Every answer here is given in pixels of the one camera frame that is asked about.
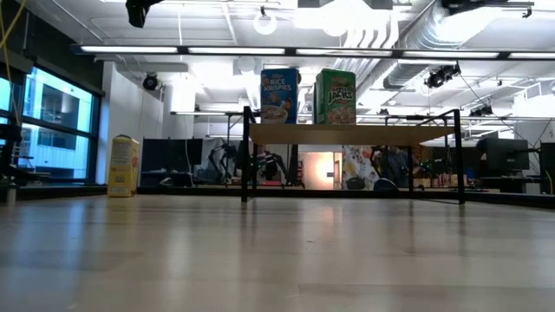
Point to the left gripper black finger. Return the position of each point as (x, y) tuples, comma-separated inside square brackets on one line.
[(136, 15)]

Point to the yellow Corn Pops cereal box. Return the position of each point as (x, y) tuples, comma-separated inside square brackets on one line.
[(123, 169)]

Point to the blue Rice Krispies cereal box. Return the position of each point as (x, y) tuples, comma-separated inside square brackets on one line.
[(279, 95)]

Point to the green Apple Jacks cereal box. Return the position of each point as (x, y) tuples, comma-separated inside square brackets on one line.
[(336, 99)]

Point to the black background robot arm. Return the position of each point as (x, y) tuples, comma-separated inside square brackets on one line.
[(225, 156)]

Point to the black ceiling spot lamp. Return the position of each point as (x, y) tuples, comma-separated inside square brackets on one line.
[(300, 78), (150, 82)]

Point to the large window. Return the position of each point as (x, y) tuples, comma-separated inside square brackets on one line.
[(56, 99)]

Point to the black overhead light bar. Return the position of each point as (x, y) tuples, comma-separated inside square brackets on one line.
[(290, 51)]

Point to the person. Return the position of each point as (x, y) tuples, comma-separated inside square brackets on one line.
[(396, 167), (266, 164)]

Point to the small white cylinder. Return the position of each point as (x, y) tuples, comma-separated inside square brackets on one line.
[(11, 195)]

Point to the colourful floral panel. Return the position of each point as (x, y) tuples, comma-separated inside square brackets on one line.
[(357, 167)]

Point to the black ceiling-mounted equipment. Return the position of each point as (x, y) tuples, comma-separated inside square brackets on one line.
[(438, 78)]

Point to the small black ceiling equipment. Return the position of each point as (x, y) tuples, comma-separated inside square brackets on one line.
[(481, 112)]

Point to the dark cabinet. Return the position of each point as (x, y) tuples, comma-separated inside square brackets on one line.
[(548, 169)]

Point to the black table edge frame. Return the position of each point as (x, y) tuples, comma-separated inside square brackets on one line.
[(173, 190)]

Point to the wooden shelf with black frame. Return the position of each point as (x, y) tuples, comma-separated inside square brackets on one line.
[(347, 134)]

